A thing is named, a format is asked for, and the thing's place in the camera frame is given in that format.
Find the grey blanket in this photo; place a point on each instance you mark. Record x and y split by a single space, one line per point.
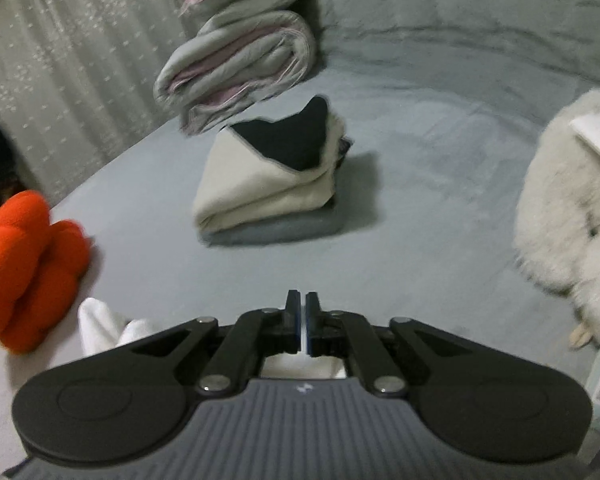
455 0

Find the folded grey pink quilt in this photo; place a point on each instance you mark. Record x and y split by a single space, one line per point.
230 60

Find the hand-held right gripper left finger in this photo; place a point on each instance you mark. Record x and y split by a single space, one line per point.
294 321

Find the white fluffy plush toy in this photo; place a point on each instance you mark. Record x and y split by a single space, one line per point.
555 200

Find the folded cream black garment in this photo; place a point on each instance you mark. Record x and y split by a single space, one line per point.
260 185

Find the grey patterned curtain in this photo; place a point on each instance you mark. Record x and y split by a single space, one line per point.
80 35

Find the white cloth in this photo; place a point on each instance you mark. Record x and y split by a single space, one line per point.
100 321

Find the orange plush pumpkin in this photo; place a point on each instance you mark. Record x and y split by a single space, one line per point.
25 260

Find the folded grey garment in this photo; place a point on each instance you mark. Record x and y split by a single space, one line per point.
280 231

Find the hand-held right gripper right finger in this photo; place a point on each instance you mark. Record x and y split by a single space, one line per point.
311 322

